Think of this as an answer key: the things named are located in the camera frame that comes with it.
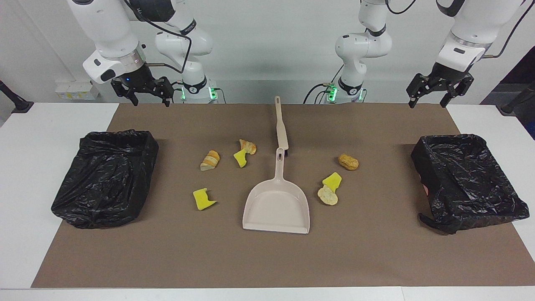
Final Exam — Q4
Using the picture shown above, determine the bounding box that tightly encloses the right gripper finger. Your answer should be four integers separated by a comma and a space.
111, 79, 140, 107
156, 77, 175, 108

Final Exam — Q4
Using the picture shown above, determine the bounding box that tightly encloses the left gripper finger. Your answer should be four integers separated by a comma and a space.
407, 74, 431, 109
439, 75, 475, 108

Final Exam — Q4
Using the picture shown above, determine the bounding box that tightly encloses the striped bread roll piece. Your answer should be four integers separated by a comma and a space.
200, 150, 221, 172

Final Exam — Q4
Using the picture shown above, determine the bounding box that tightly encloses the brown fried nugget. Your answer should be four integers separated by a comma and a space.
338, 153, 359, 171

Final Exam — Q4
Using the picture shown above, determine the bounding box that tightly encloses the notched yellow sponge piece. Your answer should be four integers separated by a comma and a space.
193, 188, 217, 211

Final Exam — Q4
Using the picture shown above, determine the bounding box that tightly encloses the beige hand brush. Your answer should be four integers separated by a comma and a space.
274, 96, 290, 156

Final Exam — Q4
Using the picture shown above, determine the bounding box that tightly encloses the yellow green-backed sponge piece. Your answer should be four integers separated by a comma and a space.
322, 172, 342, 193

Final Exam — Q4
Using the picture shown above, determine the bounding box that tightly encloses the pale crumbly bread chunk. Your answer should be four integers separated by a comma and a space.
317, 186, 338, 206

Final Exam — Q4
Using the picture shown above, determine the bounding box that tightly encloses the beige plastic dustpan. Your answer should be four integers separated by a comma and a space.
242, 147, 311, 235

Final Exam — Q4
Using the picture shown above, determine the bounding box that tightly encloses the black bag lined bin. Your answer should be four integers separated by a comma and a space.
51, 129, 159, 230
410, 134, 530, 235

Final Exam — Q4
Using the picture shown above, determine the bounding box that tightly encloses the black stand leg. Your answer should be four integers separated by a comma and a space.
497, 82, 535, 117
0, 79, 34, 114

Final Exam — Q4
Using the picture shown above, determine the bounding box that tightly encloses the brown table mat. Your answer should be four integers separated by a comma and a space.
31, 103, 535, 288

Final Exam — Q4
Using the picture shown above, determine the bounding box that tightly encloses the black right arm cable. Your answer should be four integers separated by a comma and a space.
123, 0, 193, 84

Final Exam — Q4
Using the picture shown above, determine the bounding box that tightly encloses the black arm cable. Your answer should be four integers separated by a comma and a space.
480, 0, 528, 59
123, 0, 193, 84

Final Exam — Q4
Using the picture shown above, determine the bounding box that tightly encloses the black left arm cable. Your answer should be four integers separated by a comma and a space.
480, 0, 528, 59

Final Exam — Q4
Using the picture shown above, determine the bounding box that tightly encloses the white wall socket strip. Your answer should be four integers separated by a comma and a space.
55, 80, 100, 101

